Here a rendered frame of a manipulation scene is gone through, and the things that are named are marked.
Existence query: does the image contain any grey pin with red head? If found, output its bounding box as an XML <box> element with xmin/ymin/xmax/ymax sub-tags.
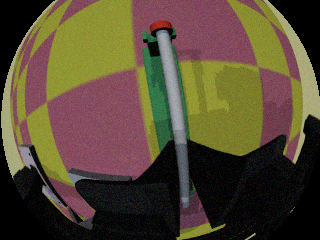
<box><xmin>149</xmin><ymin>21</ymin><xmax>191</xmax><ymax>208</ymax></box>

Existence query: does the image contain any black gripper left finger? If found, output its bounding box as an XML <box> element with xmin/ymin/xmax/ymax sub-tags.
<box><xmin>75</xmin><ymin>140</ymin><xmax>180</xmax><ymax>237</ymax></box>

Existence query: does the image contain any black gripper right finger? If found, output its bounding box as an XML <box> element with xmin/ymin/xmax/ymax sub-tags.
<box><xmin>187</xmin><ymin>135</ymin><xmax>287</xmax><ymax>229</ymax></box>

